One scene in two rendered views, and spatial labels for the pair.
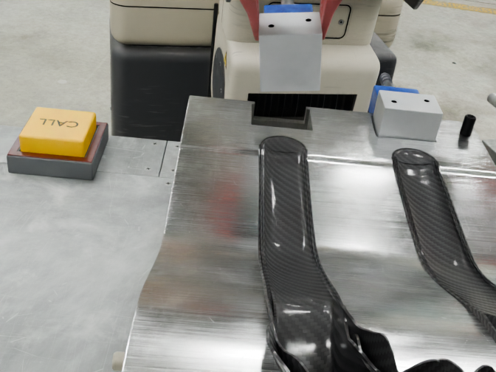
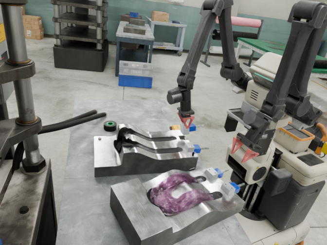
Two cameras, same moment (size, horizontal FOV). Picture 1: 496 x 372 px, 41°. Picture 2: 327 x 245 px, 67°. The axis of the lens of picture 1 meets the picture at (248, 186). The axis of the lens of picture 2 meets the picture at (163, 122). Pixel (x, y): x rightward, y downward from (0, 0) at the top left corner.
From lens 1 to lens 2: 1.21 m
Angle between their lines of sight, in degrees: 63
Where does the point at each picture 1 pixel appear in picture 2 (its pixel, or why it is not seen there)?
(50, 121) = (177, 126)
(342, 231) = (157, 143)
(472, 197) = (173, 154)
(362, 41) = (256, 161)
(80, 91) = not seen: hidden behind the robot
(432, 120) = (187, 148)
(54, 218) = not seen: hidden behind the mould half
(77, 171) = not seen: hidden behind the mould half
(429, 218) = (166, 151)
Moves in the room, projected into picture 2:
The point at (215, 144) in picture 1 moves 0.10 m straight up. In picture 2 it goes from (170, 132) to (172, 117)
